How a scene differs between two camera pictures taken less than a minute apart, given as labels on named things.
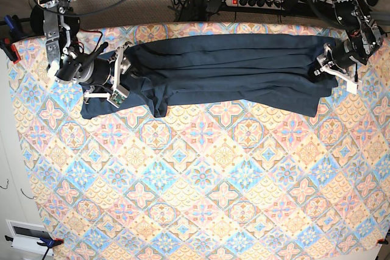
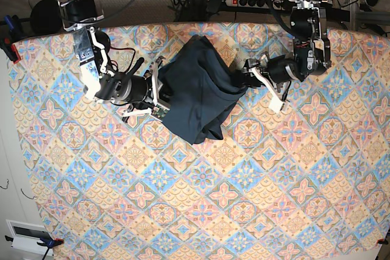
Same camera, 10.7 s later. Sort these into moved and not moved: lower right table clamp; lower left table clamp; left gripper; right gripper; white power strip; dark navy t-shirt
Moved: dark navy t-shirt; left gripper; right gripper
Not moved: lower left table clamp; white power strip; lower right table clamp
